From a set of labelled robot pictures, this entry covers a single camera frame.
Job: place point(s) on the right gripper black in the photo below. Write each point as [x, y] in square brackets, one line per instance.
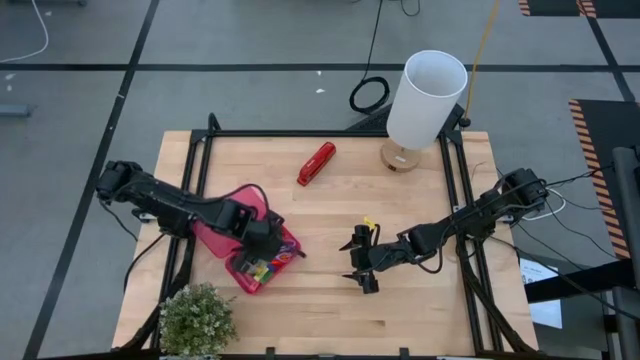
[387, 256]

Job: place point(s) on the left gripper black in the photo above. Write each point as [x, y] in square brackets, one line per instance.
[262, 237]

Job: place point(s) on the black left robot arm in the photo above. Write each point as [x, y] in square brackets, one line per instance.
[165, 202]

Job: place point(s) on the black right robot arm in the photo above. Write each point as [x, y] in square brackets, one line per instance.
[475, 217]

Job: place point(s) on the pink plastic pencil case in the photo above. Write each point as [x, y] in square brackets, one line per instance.
[212, 242]

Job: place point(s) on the potted plant with white flowers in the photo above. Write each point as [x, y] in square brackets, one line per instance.
[197, 320]

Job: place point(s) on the red stapler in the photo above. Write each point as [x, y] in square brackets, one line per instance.
[316, 164]

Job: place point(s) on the white shade table lamp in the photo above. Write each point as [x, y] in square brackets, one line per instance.
[425, 110]

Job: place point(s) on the white paper sheet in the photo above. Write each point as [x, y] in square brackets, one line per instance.
[545, 312]

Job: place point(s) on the black metal beam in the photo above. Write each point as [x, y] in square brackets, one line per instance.
[575, 282]

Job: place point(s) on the black mat with hazard stripes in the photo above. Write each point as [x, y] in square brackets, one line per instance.
[550, 6]
[615, 125]

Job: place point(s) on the grey metal bar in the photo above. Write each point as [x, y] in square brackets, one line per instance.
[15, 110]

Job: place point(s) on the black frame bracket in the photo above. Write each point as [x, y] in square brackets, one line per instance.
[404, 354]
[214, 125]
[270, 354]

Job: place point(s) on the black metal table frame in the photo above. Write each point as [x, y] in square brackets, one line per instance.
[325, 133]

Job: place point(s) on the grey metal post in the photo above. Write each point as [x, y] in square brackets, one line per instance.
[627, 225]

